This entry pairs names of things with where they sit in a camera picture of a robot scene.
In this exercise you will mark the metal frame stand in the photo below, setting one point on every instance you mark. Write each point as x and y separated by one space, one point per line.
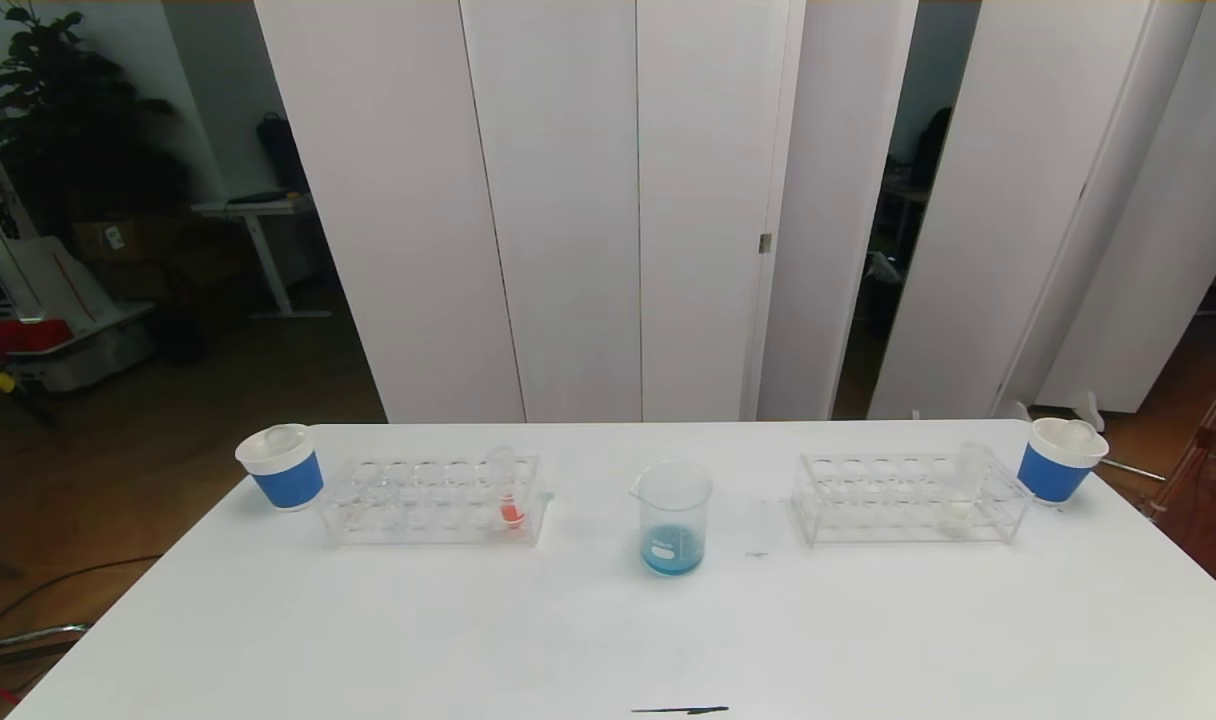
1208 437

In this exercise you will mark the test tube with white pigment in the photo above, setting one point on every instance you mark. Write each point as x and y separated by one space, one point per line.
958 512

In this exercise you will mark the test tube with blue pigment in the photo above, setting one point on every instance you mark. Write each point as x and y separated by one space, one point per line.
282 437

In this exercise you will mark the blue paper cup white rim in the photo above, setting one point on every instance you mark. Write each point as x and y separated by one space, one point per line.
288 482
1053 478

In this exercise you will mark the white office desk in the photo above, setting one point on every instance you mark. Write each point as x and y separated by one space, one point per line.
258 207

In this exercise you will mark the white screen foot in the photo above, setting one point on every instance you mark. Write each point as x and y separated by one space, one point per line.
1086 408

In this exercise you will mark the white folding screen panel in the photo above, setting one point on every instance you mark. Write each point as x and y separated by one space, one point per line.
568 200
1018 100
1198 150
838 120
388 200
708 150

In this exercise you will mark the dark green potted plant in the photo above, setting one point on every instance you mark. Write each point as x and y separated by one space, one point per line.
68 130

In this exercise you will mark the white panel with red stripe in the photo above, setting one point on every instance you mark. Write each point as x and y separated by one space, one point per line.
58 285

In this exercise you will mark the clear plastic test tube rack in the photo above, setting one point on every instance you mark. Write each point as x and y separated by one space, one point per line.
438 530
898 525

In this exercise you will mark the grey plastic crate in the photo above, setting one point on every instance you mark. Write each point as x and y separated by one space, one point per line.
88 362

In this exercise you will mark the test tube with red pigment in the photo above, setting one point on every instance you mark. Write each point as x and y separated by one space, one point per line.
1080 432
511 513

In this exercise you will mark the clear glass beaker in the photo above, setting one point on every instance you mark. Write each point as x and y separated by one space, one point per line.
673 555

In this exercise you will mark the red plastic bin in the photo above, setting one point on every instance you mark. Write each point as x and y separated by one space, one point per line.
18 335

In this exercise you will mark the brown cardboard box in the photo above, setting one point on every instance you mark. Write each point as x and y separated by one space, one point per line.
118 240

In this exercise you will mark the chrome chair leg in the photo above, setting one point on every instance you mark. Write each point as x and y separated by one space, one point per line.
38 633

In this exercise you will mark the black backpack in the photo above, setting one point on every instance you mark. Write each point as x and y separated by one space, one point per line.
280 150

